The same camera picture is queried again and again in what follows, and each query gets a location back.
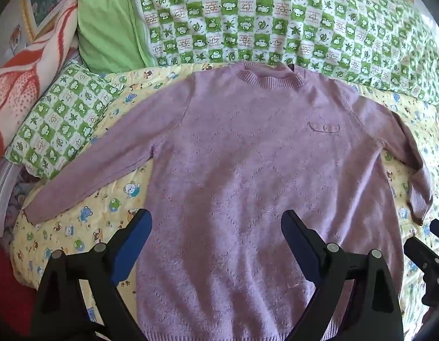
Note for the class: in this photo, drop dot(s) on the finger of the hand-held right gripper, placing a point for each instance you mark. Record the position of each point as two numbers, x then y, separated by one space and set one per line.
420 252
437 226

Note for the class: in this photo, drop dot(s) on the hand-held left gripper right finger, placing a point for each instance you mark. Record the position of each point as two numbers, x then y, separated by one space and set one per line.
301 245

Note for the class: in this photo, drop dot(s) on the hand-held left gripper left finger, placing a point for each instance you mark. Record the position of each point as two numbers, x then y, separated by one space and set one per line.
134 241

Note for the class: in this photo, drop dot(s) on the pink knitted sweater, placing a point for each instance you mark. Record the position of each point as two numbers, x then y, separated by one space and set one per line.
240 167

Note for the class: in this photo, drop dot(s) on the yellow cartoon print blanket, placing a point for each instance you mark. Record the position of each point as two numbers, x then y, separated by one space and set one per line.
98 199

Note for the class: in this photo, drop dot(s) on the red cloth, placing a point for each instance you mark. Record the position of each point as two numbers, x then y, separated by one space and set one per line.
10 284

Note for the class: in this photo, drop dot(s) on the green checkered pillow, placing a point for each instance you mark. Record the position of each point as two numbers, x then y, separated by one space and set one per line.
63 120

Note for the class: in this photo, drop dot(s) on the orange and white blanket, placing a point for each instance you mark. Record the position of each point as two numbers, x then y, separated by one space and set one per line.
24 78

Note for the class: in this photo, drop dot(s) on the plain green pillow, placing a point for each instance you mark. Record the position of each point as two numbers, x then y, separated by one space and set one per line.
106 25

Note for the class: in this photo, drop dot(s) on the green checkered quilt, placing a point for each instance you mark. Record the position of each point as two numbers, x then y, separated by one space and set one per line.
276 17

